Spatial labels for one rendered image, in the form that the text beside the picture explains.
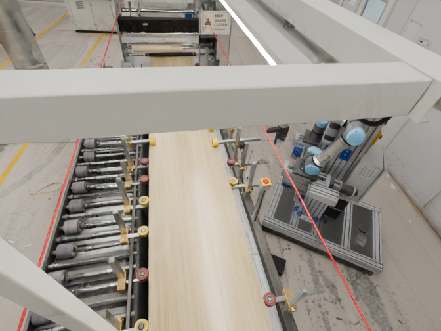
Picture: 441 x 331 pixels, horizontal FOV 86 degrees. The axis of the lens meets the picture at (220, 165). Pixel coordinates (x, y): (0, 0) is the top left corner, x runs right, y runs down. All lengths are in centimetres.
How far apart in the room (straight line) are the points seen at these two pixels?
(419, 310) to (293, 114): 321
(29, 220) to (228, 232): 246
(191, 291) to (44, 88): 159
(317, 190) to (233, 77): 207
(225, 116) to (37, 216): 340
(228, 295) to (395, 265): 226
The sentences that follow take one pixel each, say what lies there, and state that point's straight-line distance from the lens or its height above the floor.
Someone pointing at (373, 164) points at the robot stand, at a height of 123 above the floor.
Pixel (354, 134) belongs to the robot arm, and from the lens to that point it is 185.
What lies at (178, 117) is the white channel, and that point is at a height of 243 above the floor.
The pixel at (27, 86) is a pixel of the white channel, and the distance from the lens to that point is 26.
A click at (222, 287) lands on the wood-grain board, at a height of 90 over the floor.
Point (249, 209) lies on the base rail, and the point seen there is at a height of 70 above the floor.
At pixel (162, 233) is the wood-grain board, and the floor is 90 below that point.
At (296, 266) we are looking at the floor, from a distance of 293.
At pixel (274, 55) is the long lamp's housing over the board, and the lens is 67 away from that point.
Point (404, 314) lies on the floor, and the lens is 330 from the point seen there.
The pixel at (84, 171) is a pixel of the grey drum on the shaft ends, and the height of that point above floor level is 84.
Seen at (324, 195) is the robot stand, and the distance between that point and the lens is 229.
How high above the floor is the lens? 257
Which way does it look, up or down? 46 degrees down
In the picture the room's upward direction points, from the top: 6 degrees clockwise
